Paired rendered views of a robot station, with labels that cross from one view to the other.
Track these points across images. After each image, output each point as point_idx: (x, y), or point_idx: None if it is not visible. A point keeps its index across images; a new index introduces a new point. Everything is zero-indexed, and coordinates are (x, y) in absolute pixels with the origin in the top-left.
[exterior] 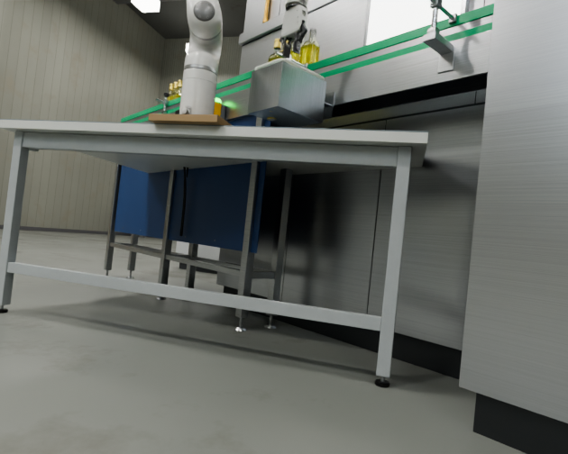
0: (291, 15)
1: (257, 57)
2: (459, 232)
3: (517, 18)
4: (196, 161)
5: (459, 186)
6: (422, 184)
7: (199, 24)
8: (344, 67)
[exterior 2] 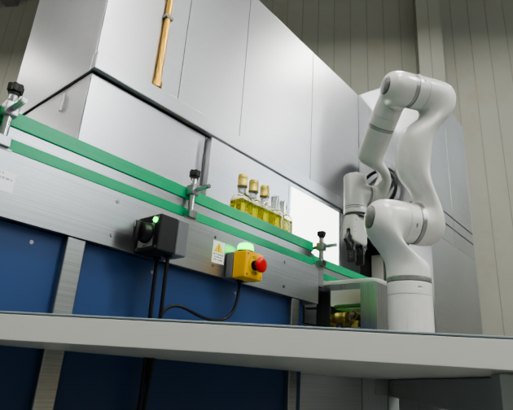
0: (363, 226)
1: (133, 128)
2: None
3: (440, 324)
4: (247, 365)
5: (337, 394)
6: (320, 390)
7: (438, 241)
8: (327, 276)
